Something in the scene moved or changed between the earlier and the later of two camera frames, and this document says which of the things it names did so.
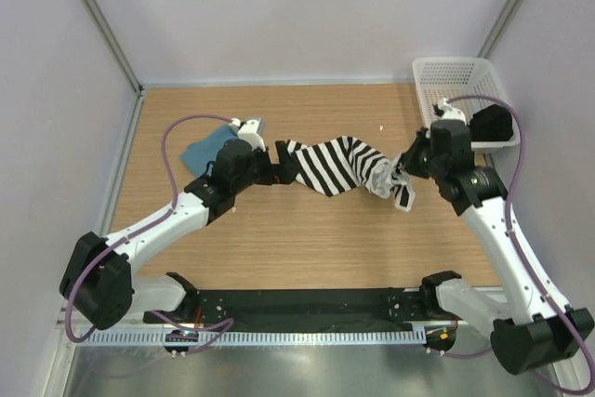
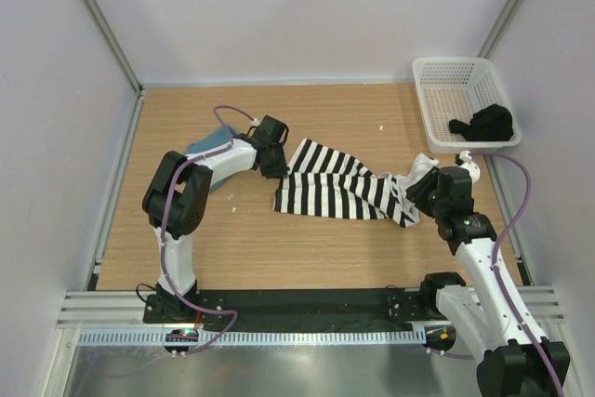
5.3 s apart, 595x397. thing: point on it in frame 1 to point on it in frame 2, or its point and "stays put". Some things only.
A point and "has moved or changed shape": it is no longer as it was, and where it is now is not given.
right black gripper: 409,158 to 418,191
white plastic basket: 469,84 stays put
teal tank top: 196,156 stays put
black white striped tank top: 335,165 has moved or changed shape
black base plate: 299,309 stays put
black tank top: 491,123 stays put
